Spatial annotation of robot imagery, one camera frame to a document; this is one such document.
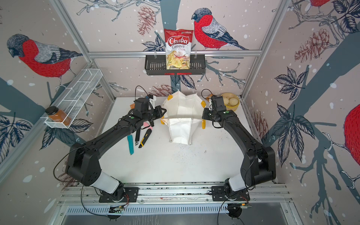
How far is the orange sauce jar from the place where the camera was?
61 centimetres

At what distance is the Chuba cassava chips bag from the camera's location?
86 cm

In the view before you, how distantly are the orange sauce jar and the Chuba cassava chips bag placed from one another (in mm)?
637
